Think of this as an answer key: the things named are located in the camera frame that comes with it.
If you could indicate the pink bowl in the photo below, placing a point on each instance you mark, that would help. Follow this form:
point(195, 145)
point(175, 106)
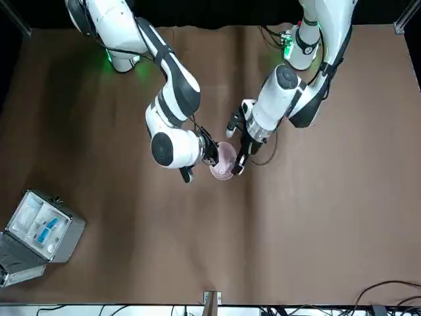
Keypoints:
point(225, 164)

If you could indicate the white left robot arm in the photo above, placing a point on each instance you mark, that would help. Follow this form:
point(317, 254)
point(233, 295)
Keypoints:
point(279, 98)

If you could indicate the aluminium frame rail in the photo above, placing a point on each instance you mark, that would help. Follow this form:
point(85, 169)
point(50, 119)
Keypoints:
point(399, 26)
point(24, 30)

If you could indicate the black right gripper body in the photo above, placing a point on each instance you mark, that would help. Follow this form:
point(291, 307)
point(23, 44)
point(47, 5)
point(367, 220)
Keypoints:
point(210, 151)

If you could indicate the silver metal case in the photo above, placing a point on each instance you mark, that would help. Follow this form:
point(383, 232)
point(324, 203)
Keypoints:
point(42, 237)

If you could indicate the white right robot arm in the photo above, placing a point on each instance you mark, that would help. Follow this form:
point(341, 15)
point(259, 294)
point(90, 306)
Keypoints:
point(115, 19)

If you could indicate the aluminium post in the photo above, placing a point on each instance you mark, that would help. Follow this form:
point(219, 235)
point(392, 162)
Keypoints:
point(212, 303)

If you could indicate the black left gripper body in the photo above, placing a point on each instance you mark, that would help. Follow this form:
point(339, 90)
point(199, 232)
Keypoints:
point(251, 145)

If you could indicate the black backdrop cloth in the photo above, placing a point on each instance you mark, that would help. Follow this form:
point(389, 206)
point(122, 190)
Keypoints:
point(213, 13)

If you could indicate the blue white packet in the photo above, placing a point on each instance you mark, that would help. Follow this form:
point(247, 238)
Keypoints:
point(49, 227)

